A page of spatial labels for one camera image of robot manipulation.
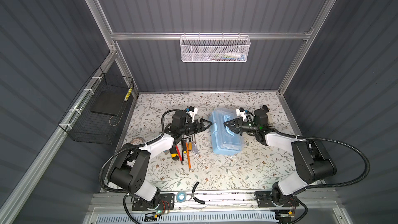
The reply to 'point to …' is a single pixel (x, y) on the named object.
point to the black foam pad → (109, 102)
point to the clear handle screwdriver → (195, 149)
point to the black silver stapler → (265, 108)
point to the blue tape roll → (181, 196)
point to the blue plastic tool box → (225, 141)
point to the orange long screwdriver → (187, 151)
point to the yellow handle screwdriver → (189, 144)
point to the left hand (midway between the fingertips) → (209, 125)
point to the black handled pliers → (193, 195)
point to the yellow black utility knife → (174, 154)
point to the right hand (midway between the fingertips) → (226, 126)
